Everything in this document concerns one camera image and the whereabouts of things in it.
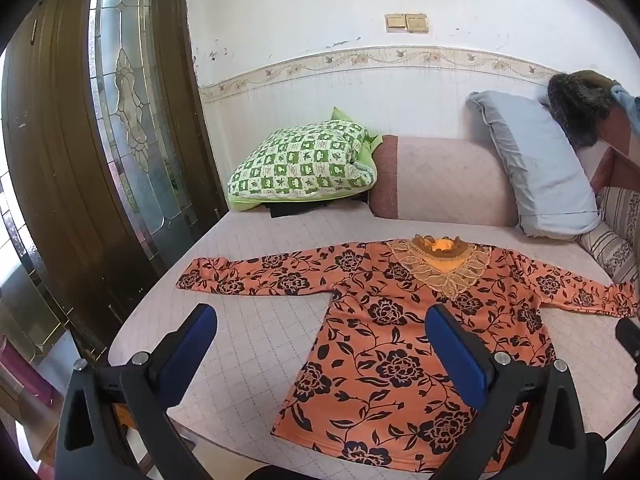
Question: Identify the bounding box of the dark furry garment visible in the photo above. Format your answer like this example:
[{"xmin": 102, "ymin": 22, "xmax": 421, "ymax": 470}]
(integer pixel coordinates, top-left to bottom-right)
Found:
[{"xmin": 546, "ymin": 70, "xmax": 621, "ymax": 150}]

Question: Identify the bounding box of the brown wooden headboard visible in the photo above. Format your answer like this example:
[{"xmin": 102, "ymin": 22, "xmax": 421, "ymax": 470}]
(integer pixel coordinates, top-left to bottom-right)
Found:
[{"xmin": 590, "ymin": 105, "xmax": 640, "ymax": 193}]

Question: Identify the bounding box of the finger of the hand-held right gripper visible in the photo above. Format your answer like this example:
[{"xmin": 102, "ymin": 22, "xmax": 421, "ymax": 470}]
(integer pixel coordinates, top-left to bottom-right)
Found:
[{"xmin": 615, "ymin": 318, "xmax": 640, "ymax": 397}]

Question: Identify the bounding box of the green checkered pillow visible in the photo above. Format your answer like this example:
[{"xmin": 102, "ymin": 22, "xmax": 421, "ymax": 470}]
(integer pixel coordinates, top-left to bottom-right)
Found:
[{"xmin": 226, "ymin": 106, "xmax": 383, "ymax": 212}]

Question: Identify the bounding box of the wooden door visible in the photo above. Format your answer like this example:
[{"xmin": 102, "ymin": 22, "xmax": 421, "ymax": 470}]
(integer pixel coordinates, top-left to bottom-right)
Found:
[{"xmin": 0, "ymin": 0, "xmax": 228, "ymax": 356}]

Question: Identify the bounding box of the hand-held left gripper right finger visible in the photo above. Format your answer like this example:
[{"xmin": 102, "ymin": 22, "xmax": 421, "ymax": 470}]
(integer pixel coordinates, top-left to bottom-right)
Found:
[{"xmin": 424, "ymin": 303, "xmax": 609, "ymax": 480}]

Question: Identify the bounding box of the double wall light switch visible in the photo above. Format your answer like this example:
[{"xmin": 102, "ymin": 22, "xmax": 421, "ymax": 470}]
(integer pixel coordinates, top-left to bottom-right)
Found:
[{"xmin": 385, "ymin": 12, "xmax": 429, "ymax": 34}]

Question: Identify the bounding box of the leaded glass door panel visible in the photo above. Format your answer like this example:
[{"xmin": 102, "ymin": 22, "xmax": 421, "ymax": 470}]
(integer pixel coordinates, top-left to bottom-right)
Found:
[{"xmin": 90, "ymin": 0, "xmax": 200, "ymax": 267}]

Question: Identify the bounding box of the light blue pillow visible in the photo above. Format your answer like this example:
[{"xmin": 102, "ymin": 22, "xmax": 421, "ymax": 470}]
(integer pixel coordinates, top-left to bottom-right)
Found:
[{"xmin": 467, "ymin": 91, "xmax": 601, "ymax": 240}]

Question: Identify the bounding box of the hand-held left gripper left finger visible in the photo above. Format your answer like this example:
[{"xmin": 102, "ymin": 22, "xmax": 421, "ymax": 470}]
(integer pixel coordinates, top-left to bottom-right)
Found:
[{"xmin": 55, "ymin": 303, "xmax": 219, "ymax": 480}]

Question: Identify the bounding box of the black cable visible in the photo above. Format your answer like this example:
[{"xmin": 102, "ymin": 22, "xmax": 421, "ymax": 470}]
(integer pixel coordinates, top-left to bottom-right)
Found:
[{"xmin": 601, "ymin": 400, "xmax": 640, "ymax": 443}]

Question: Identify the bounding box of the orange floral long-sleeve shirt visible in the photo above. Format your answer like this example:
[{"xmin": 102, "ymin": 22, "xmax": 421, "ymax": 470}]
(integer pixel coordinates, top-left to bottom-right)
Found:
[{"xmin": 176, "ymin": 234, "xmax": 640, "ymax": 475}]

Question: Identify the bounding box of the quilted pink mattress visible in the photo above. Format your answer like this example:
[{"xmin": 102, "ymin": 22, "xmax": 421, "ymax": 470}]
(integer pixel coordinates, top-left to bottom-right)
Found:
[{"xmin": 107, "ymin": 207, "xmax": 640, "ymax": 480}]

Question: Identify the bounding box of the striped floral pillow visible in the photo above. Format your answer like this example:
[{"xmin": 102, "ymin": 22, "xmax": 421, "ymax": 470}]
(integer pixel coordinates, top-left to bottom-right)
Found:
[{"xmin": 577, "ymin": 186, "xmax": 640, "ymax": 283}]

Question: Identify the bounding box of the pink bolster cushion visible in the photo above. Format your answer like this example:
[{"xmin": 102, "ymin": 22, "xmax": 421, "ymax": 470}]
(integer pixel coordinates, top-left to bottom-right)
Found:
[{"xmin": 368, "ymin": 135, "xmax": 519, "ymax": 227}]

